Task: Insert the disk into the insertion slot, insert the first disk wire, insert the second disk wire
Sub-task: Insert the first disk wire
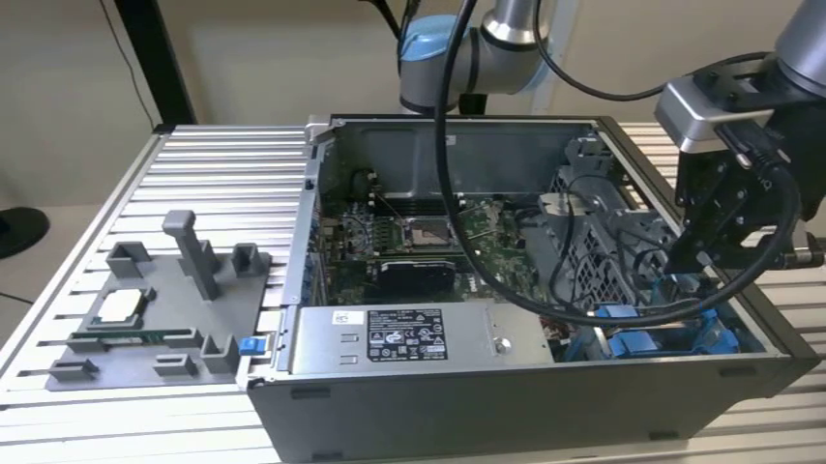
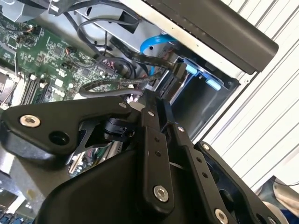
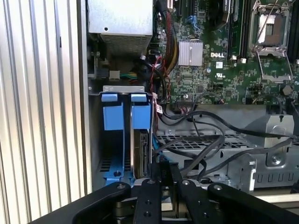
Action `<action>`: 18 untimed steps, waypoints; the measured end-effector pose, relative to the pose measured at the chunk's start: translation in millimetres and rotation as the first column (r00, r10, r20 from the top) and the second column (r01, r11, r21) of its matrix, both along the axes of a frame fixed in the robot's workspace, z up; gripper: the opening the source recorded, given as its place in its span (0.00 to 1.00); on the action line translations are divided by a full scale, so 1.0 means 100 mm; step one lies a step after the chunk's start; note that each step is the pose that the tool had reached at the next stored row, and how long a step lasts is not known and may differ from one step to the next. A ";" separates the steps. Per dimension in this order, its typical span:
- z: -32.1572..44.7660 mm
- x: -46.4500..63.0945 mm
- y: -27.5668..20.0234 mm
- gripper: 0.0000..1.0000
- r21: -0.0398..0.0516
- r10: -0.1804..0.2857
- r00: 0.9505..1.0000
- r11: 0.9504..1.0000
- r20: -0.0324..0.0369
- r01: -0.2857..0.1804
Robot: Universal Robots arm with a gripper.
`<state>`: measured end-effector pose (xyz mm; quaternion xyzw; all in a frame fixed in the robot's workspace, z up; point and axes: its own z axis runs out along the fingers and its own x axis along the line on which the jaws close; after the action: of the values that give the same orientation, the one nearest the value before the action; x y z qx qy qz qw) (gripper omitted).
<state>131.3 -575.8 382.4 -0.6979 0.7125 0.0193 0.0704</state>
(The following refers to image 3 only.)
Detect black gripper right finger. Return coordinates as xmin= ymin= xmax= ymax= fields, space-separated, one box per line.
xmin=170 ymin=163 xmax=299 ymax=224

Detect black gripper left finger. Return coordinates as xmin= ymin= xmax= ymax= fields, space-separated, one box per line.
xmin=29 ymin=163 xmax=163 ymax=224

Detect black disk wire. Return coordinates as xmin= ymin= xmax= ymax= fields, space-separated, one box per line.
xmin=160 ymin=134 xmax=226 ymax=203

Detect blue disk wire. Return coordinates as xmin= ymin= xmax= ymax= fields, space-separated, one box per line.
xmin=152 ymin=134 xmax=164 ymax=164

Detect hard disk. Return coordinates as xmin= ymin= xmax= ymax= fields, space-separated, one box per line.
xmin=129 ymin=93 xmax=153 ymax=186

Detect metal disk bay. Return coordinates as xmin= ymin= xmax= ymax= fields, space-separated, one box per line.
xmin=90 ymin=85 xmax=155 ymax=187

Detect grey metal drive cage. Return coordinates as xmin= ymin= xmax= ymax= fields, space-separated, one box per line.
xmin=154 ymin=105 xmax=299 ymax=194

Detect green motherboard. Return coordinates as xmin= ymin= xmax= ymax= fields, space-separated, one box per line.
xmin=151 ymin=0 xmax=299 ymax=112

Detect black open PC case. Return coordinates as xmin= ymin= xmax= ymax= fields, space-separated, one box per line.
xmin=77 ymin=0 xmax=299 ymax=206

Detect silver chipset heatsink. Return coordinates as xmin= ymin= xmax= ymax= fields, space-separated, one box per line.
xmin=178 ymin=39 xmax=203 ymax=67

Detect black RAM slots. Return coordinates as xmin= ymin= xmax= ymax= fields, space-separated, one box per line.
xmin=228 ymin=0 xmax=249 ymax=63
xmin=288 ymin=0 xmax=299 ymax=68

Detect silver power supply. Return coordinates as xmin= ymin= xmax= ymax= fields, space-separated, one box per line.
xmin=87 ymin=0 xmax=154 ymax=56

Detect CPU socket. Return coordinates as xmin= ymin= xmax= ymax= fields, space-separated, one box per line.
xmin=247 ymin=0 xmax=295 ymax=82

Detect thin black wire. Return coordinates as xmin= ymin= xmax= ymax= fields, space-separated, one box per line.
xmin=161 ymin=108 xmax=299 ymax=142

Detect red black twisted wire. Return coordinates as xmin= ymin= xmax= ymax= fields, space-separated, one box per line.
xmin=149 ymin=56 xmax=165 ymax=115

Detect coloured power wire bundle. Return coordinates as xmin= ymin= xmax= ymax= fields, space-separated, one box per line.
xmin=163 ymin=9 xmax=182 ymax=77

